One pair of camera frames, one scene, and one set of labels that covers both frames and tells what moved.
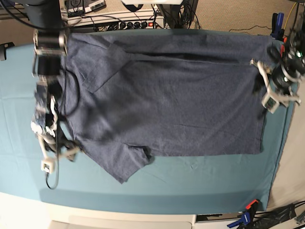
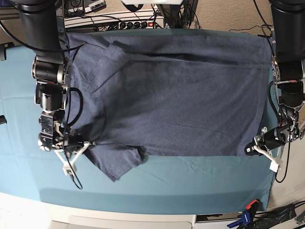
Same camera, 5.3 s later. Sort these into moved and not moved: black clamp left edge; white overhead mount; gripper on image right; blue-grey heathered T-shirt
Moved: gripper on image right
Not moved: white overhead mount; black clamp left edge; blue-grey heathered T-shirt
